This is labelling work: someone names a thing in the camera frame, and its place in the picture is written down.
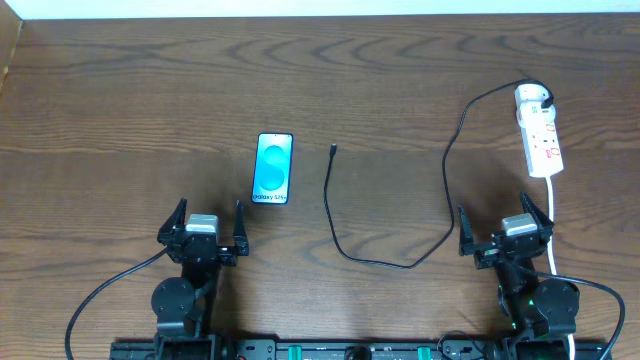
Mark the blue screen Galaxy smartphone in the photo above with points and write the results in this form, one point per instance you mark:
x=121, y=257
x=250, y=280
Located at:
x=272, y=171

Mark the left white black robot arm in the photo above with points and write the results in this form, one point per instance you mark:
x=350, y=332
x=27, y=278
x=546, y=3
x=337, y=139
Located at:
x=183, y=304

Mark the white charger plug adapter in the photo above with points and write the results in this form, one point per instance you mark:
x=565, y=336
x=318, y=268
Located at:
x=534, y=104

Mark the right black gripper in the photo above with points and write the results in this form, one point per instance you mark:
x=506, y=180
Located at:
x=507, y=247

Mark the white power strip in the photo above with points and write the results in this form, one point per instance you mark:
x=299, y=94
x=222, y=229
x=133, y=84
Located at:
x=541, y=148

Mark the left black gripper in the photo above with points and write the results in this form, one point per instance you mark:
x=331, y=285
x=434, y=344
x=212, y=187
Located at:
x=201, y=248

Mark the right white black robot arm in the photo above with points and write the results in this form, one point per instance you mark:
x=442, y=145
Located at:
x=542, y=312

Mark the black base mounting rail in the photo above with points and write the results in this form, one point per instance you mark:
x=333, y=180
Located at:
x=266, y=349

